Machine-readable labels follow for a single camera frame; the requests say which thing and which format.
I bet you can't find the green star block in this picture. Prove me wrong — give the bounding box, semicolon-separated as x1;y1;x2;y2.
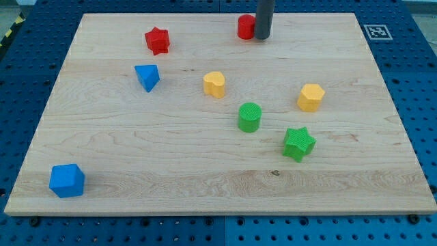
283;127;317;163

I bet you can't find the red star block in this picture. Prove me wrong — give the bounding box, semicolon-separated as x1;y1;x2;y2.
144;27;170;55

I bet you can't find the green cylinder block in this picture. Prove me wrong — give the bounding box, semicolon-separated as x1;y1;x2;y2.
238;102;262;133

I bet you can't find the yellow heart block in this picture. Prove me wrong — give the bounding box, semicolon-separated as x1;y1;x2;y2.
203;71;225;98

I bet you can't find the wooden board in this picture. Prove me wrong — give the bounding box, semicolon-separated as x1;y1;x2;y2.
5;13;436;217

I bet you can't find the blue triangle block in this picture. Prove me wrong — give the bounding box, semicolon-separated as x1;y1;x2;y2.
135;64;160;92

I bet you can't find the yellow hexagon block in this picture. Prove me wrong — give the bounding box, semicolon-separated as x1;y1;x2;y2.
297;83;325;112

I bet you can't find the red cylinder block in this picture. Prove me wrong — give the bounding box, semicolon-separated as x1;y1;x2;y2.
237;14;255;40

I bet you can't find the blue cube block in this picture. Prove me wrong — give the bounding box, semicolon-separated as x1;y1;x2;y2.
48;163;85;198

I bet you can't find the white fiducial marker tag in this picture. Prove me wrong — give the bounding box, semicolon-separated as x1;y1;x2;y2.
364;24;393;40

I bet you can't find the black board stop bolt left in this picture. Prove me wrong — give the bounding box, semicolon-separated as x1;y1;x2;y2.
29;217;41;228

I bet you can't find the black board stop bolt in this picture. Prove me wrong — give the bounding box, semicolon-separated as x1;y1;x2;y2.
29;217;41;228
407;214;421;225

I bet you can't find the black board stop bolt right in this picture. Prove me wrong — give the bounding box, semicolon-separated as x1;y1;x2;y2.
407;214;421;225

